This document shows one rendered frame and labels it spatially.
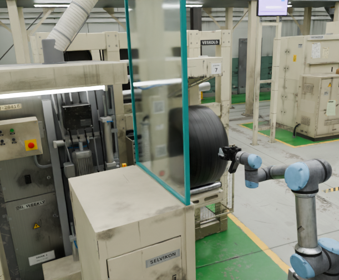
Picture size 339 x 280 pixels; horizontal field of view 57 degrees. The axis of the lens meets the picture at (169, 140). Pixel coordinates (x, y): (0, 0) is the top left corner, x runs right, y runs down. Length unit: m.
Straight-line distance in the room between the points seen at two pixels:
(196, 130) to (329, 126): 5.09
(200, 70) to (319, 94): 4.34
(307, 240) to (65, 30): 1.73
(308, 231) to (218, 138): 0.81
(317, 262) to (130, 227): 0.87
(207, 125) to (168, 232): 0.96
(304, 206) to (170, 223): 0.62
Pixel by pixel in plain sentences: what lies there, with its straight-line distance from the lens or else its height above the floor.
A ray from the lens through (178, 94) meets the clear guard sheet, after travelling 1.17.
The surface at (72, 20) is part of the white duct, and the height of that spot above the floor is 2.05.
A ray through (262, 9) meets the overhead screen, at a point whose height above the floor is 2.43.
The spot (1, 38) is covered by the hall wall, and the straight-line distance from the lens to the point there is 11.16.
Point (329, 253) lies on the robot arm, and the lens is 1.72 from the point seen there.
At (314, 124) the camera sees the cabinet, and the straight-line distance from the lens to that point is 6.65.
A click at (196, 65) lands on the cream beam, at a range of 2.40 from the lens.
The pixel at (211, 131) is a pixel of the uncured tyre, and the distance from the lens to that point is 2.04.
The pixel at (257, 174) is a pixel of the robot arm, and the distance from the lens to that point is 1.82.
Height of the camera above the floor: 1.87
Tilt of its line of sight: 16 degrees down
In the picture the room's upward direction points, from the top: 2 degrees counter-clockwise
